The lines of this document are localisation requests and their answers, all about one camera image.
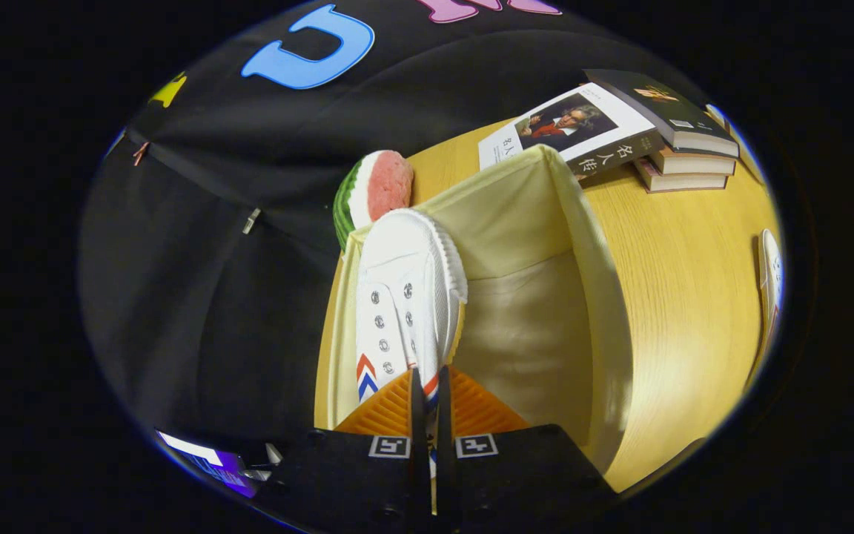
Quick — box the watermelon slice plush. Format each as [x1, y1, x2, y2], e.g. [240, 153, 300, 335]
[332, 150, 414, 253]

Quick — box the white canvas shoe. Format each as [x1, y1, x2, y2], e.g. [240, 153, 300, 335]
[746, 228, 784, 386]
[353, 208, 469, 479]

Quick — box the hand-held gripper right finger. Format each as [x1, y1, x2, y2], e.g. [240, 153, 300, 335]
[434, 365, 620, 534]

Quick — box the white portrait cover book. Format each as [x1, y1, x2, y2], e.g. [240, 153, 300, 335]
[477, 82, 666, 181]

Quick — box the brown cover book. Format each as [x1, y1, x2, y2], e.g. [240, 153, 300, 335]
[649, 145, 738, 177]
[633, 157, 730, 194]

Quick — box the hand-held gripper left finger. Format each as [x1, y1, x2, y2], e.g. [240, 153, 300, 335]
[253, 367, 431, 534]

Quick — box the black backdrop cloth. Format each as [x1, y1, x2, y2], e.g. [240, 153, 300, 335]
[79, 0, 717, 475]

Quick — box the beige fabric storage box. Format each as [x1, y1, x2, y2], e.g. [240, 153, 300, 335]
[314, 145, 634, 475]

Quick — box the black cover book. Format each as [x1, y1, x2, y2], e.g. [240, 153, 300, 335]
[583, 68, 741, 159]

